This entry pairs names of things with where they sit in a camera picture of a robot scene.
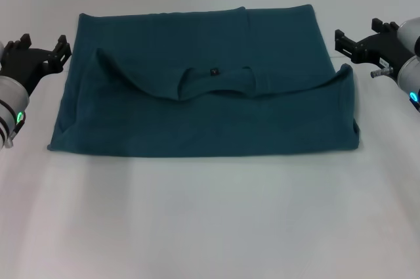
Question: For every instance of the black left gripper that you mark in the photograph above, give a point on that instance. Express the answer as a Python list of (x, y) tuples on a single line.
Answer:
[(26, 65)]

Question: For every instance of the teal t-shirt with FREE print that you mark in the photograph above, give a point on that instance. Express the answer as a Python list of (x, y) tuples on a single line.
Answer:
[(197, 95)]

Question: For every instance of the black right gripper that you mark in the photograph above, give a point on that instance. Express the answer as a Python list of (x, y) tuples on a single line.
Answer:
[(384, 49)]

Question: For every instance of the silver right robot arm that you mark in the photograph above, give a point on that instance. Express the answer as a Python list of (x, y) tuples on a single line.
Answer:
[(410, 62)]

